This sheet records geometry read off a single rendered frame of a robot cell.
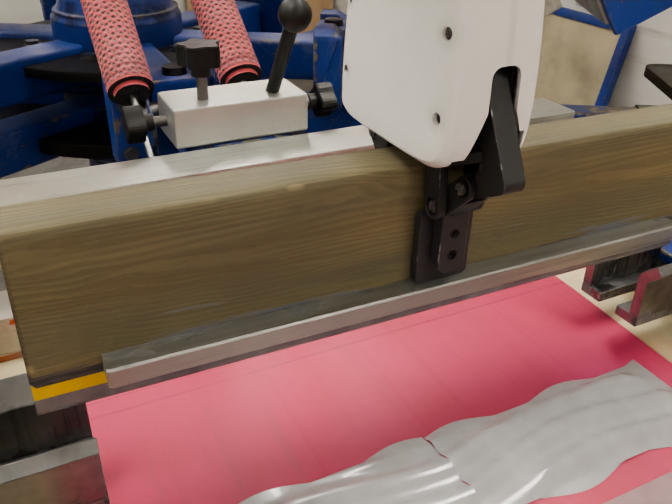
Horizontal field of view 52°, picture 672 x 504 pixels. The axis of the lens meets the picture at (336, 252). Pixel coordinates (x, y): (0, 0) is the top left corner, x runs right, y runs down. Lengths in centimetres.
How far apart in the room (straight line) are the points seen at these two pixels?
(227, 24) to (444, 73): 56
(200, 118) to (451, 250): 32
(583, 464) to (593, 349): 12
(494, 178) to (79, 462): 23
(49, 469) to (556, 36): 293
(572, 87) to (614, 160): 262
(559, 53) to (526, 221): 273
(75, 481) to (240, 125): 36
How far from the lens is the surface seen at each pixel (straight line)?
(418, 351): 51
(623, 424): 48
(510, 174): 30
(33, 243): 29
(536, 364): 52
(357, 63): 35
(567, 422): 47
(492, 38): 29
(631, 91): 295
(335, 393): 47
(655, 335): 58
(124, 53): 79
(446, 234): 34
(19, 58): 105
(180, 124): 61
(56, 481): 37
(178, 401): 47
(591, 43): 300
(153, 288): 31
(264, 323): 33
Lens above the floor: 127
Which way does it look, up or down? 30 degrees down
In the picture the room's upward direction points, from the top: 1 degrees clockwise
